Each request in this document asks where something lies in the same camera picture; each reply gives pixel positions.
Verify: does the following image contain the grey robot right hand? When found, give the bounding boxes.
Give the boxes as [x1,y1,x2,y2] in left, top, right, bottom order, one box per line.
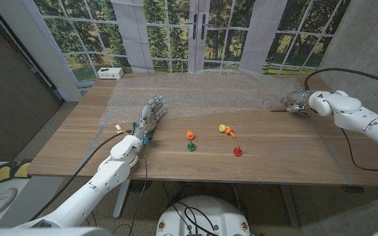
[282,88,314,114]

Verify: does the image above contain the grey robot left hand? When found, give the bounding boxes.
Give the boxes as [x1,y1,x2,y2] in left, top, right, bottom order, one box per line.
[132,94,167,141]

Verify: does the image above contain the orange handled scissors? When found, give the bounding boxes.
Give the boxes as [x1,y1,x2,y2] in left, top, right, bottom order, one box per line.
[270,108,311,118]

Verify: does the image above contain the clear bubble wrap sheet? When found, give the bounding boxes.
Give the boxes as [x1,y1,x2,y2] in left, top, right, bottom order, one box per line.
[99,71,301,125]

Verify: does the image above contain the white power box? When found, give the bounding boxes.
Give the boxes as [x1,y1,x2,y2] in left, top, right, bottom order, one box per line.
[96,67,125,80]

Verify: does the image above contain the white table leg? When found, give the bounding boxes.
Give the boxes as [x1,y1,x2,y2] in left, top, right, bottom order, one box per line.
[112,179,131,219]

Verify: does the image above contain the printed forest window backdrop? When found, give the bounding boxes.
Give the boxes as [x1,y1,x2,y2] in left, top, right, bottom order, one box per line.
[33,0,352,83]

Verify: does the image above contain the grey table leg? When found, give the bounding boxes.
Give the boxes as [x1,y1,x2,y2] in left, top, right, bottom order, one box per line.
[279,184,301,227]

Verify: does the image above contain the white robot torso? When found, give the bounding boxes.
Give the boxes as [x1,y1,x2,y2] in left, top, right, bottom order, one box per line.
[155,195,251,236]

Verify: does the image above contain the yellow black foot pedal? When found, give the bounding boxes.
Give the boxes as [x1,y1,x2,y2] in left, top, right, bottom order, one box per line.
[0,161,18,185]
[13,159,33,179]

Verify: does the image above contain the dark wooden door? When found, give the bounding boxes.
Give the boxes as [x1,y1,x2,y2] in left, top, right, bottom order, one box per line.
[0,6,62,162]

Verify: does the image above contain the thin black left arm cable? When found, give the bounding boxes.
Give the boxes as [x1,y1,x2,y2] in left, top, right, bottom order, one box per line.
[128,144,149,236]

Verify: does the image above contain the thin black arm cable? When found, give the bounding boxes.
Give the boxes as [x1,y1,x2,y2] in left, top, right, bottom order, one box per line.
[128,144,149,236]
[340,128,378,174]

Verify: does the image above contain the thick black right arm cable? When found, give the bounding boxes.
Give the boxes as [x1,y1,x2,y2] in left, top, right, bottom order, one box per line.
[303,68,378,91]

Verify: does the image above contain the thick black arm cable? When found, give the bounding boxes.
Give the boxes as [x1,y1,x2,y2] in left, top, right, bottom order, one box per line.
[303,68,378,91]
[30,130,134,221]

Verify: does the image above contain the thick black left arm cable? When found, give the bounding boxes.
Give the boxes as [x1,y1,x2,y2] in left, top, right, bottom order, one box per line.
[30,130,134,221]

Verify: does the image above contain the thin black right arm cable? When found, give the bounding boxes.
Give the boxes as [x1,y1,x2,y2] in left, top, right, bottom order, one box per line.
[340,128,378,174]

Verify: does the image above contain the black torso cable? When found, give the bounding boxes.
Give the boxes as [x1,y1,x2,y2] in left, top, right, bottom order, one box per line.
[169,202,222,236]

